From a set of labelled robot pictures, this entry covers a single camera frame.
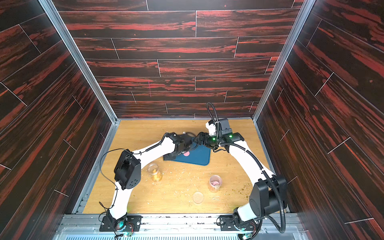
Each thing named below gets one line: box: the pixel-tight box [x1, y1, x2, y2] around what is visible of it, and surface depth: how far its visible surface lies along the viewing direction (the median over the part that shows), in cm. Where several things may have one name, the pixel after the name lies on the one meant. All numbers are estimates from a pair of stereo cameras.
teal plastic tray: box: [170, 137, 211, 166], surface depth 96 cm
